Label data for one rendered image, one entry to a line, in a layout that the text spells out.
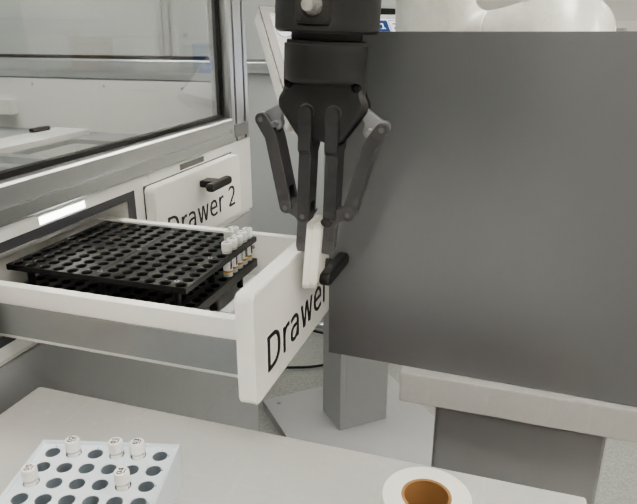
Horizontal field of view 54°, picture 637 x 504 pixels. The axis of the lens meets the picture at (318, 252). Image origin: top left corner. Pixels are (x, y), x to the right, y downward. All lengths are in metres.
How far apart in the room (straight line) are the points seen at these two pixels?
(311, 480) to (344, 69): 0.36
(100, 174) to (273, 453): 0.44
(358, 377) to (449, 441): 1.00
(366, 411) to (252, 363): 1.36
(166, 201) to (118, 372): 0.26
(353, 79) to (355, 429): 1.46
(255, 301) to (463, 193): 0.26
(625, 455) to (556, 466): 1.22
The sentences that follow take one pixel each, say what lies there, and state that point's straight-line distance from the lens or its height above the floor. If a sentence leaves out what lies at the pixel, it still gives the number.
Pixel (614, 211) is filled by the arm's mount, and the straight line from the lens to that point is 0.68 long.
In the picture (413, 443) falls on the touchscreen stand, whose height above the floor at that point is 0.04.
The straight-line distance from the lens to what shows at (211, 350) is 0.60.
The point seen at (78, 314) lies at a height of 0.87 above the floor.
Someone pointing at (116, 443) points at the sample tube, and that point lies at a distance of 0.58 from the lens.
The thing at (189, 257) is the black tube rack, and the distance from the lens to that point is 0.72.
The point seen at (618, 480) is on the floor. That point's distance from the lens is 1.96.
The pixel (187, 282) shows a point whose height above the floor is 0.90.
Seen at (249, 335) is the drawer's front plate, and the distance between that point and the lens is 0.55.
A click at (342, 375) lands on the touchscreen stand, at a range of 1.79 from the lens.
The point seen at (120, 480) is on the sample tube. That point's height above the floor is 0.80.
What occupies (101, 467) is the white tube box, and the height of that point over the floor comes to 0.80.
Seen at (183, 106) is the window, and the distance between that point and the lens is 1.07.
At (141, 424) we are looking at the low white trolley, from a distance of 0.69.
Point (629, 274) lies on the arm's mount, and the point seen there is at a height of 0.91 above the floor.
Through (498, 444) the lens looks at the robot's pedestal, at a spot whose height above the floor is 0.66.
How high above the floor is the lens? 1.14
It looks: 19 degrees down
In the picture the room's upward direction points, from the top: straight up
